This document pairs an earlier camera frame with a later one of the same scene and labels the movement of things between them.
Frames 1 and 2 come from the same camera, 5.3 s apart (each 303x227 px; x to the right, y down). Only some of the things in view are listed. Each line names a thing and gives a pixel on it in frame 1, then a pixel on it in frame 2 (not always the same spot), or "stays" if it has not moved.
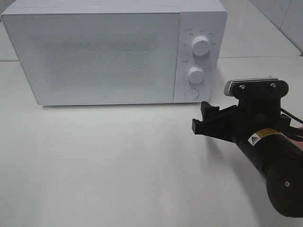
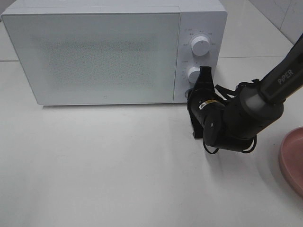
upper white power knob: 200,45 stays
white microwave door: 98,58 stays
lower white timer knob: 195,75 stays
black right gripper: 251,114 -> 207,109
